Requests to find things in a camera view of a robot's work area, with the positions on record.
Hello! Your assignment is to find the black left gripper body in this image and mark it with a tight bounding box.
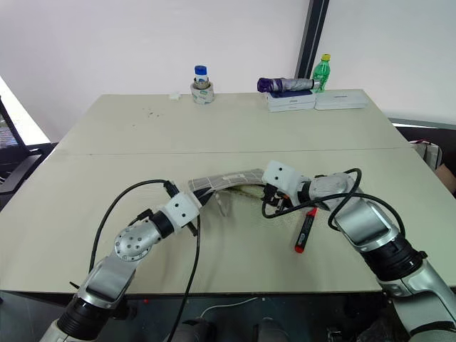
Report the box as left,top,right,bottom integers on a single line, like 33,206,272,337
186,190,212,237

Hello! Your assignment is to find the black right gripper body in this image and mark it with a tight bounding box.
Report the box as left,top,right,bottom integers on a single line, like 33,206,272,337
263,182,297,212

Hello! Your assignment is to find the red and black marker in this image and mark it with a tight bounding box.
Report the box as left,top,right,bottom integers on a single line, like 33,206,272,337
294,208,318,254

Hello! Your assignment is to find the white tape roll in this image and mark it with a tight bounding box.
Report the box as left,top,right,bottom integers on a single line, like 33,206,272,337
190,81,215,105

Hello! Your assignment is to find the dark blue flat box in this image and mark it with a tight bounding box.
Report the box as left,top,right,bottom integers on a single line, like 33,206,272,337
266,90,315,100

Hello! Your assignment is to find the purple folded umbrella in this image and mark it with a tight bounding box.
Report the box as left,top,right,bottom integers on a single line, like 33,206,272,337
256,77,316,93

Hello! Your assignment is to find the wide white flat box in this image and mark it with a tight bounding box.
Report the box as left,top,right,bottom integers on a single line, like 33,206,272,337
314,91,368,110

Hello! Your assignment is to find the blue capped white bottle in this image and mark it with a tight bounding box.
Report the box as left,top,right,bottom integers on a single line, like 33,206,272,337
194,65,209,90

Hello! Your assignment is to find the dark rounded shape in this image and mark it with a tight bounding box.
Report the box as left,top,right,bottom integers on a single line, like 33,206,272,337
174,317,222,342
252,316,289,342

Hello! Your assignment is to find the green plastic bottle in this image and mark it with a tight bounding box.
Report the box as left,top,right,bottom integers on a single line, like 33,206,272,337
312,53,332,95

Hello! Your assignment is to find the dark side desk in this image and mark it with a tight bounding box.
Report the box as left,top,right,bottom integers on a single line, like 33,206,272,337
388,117,456,143

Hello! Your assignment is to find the brown cardboard box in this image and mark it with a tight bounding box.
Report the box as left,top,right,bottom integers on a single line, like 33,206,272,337
436,162,456,195

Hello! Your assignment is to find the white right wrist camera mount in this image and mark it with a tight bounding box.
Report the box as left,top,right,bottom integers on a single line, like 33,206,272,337
261,160,303,204

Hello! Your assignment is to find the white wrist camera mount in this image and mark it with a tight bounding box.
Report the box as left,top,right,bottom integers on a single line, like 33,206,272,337
164,192,201,229
261,160,303,204

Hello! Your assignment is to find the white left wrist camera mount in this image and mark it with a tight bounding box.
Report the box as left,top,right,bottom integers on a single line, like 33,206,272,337
164,192,201,229

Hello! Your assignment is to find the black hanging cable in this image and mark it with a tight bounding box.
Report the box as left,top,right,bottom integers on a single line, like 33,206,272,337
167,215,202,341

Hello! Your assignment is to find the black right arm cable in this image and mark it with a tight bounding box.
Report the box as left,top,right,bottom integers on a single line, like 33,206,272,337
261,167,407,244

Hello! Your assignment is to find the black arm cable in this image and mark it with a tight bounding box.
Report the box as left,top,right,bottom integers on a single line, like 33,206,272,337
88,179,180,269
261,167,407,244

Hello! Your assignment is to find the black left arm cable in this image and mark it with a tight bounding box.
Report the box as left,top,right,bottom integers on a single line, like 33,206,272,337
88,179,180,269

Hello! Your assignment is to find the thin white cable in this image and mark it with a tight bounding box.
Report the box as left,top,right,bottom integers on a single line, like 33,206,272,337
199,296,259,318

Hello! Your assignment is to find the white bag with straps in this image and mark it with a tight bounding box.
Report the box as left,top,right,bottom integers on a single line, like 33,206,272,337
409,139,443,172

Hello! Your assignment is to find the dark window frame pillar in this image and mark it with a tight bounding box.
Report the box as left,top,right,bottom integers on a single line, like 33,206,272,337
296,0,330,81

